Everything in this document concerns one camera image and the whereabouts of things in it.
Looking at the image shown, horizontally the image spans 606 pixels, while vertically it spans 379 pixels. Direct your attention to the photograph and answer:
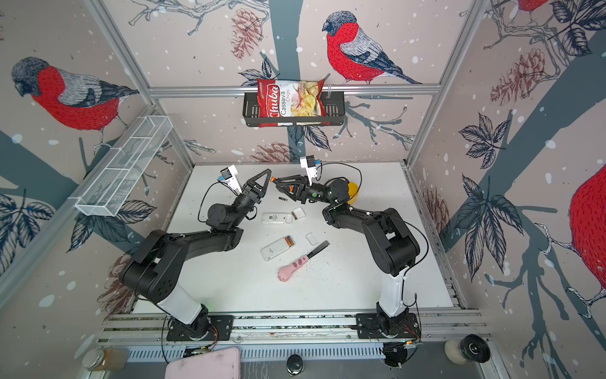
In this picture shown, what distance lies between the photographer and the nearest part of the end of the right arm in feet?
2.33

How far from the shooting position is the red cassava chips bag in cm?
87

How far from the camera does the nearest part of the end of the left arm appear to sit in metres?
0.69
